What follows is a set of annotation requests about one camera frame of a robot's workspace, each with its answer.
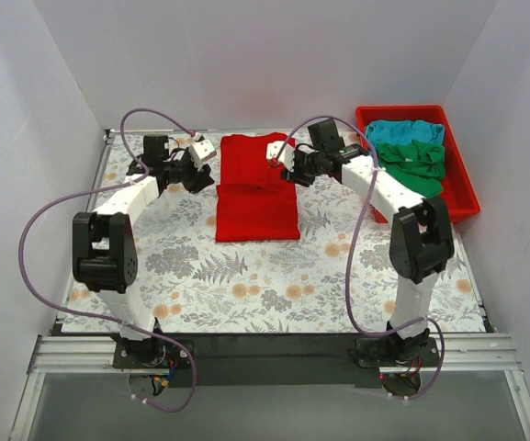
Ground red t shirt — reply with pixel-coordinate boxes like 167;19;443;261
215;132;300;243

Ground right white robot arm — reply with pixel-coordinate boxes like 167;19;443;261
266;116;455;367

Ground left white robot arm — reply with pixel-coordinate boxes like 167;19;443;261
73;132;217;368

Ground blue t shirt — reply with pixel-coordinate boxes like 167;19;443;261
365;119;445;147

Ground green t shirt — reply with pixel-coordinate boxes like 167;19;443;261
376;140;445;198

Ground floral table mat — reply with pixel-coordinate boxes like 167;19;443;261
64;130;486;334

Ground red plastic bin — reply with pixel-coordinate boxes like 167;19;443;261
355;104;480;223

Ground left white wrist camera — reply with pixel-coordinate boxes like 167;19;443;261
188;139;217;170

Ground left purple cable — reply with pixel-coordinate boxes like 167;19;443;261
18;108;206;413

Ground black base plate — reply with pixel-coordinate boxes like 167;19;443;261
112;334;440;389

